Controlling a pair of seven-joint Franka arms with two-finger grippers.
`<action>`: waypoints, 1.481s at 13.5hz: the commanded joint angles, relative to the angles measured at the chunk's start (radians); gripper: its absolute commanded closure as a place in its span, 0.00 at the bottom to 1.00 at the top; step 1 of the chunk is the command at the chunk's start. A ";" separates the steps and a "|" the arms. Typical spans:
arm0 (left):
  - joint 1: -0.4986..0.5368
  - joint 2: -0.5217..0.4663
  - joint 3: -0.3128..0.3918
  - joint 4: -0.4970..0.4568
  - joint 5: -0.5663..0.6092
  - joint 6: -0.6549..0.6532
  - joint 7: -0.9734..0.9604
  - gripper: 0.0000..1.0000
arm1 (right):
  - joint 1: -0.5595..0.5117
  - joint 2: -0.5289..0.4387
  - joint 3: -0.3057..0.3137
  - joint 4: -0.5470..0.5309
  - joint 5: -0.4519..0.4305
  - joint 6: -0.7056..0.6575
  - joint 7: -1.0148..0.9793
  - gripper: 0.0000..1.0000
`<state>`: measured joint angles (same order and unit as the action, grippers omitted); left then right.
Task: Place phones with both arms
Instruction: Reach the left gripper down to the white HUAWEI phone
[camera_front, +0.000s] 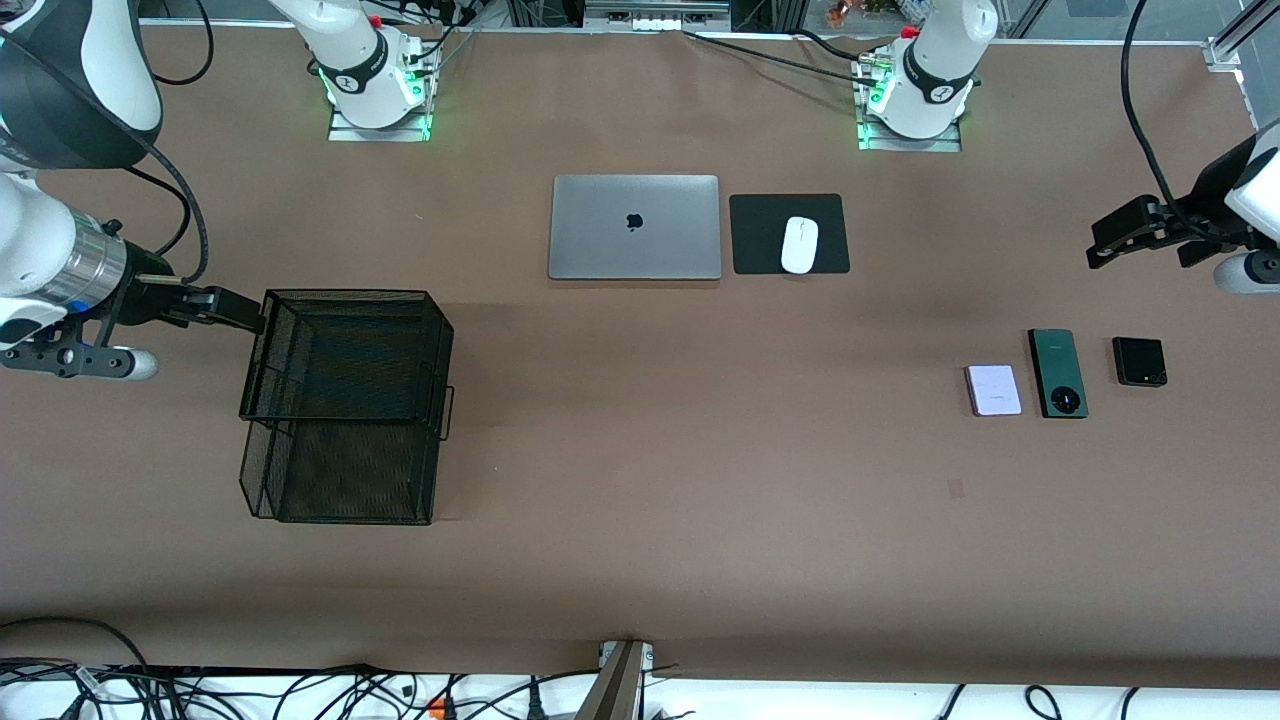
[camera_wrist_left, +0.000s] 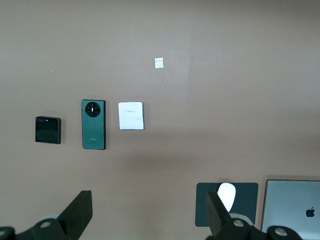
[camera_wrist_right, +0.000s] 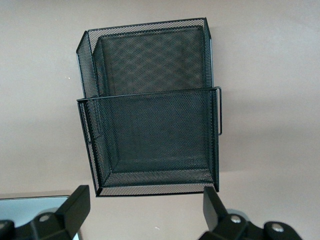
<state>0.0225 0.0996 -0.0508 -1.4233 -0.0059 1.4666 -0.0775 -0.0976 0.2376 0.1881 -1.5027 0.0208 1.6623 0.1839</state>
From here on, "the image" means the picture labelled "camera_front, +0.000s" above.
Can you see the silver closed laptop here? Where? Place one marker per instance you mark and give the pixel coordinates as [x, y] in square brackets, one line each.
[600, 230]

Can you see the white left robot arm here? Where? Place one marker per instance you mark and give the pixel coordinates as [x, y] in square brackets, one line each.
[930, 80]

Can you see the white power strip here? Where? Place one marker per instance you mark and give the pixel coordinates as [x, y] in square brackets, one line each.
[655, 20]

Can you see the black mouse pad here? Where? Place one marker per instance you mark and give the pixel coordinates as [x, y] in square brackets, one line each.
[760, 240]

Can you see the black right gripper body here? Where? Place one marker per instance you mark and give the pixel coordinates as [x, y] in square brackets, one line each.
[147, 297]

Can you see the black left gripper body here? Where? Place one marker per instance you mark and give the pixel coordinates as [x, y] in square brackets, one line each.
[1203, 207]

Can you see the aluminium frame profile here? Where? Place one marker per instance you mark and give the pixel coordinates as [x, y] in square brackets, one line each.
[1222, 55]

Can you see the aluminium camera post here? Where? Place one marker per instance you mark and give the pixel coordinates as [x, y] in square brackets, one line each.
[615, 690]

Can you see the green phone round camera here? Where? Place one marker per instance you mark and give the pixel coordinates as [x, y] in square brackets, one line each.
[1057, 365]

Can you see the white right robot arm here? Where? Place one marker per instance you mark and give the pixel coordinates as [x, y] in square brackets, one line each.
[60, 250]

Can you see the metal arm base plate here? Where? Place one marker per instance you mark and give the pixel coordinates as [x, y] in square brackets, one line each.
[345, 133]
[945, 145]

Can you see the white Huawei phone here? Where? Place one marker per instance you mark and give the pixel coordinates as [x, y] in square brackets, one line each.
[994, 390]

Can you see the black flip phone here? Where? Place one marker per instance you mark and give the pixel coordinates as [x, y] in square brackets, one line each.
[1139, 362]

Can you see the white computer mouse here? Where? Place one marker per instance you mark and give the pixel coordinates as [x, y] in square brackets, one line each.
[800, 245]

